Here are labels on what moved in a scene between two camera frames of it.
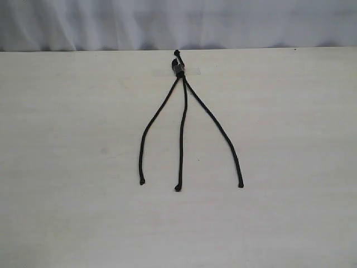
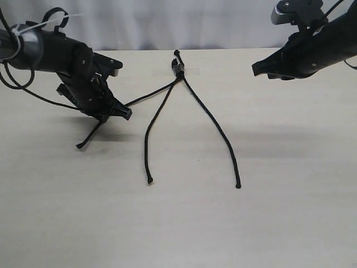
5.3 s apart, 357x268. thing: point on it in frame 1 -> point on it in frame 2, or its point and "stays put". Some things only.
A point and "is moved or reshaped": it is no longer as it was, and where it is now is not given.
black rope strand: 142,181 is moved or reshaped
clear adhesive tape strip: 170,72 stays put
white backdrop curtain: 48,25 stays put
